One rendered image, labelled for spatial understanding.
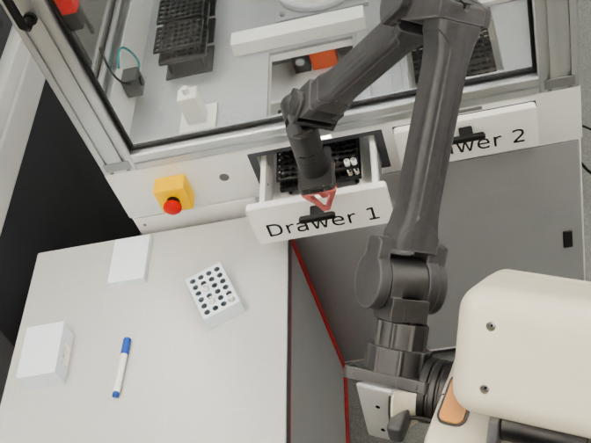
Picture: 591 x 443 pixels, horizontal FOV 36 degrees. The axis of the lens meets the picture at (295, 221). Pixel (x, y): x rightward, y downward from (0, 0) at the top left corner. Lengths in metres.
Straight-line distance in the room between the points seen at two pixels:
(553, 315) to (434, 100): 0.34
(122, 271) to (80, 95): 0.42
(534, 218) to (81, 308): 1.05
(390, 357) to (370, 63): 0.46
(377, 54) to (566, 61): 0.57
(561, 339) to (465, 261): 1.26
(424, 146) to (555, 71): 0.71
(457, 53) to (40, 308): 1.24
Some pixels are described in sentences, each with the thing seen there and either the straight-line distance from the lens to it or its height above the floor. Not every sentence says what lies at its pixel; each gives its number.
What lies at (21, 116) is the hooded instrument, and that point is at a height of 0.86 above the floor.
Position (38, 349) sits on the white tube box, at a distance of 1.97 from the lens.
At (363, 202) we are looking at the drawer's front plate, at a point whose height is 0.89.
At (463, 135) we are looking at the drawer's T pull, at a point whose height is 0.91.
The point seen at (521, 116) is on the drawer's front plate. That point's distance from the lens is 1.89.
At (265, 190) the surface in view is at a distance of 1.89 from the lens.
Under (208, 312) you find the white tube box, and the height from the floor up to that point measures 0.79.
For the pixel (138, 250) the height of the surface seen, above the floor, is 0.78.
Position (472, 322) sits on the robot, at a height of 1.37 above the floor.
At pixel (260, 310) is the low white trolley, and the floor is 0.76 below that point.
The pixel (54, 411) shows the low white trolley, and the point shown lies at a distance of 1.93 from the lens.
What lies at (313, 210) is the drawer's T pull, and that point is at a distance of 1.79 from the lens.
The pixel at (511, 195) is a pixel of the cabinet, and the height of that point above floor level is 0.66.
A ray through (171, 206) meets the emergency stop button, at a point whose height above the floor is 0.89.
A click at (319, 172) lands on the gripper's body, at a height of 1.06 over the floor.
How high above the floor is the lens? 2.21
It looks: 47 degrees down
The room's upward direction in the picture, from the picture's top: 22 degrees counter-clockwise
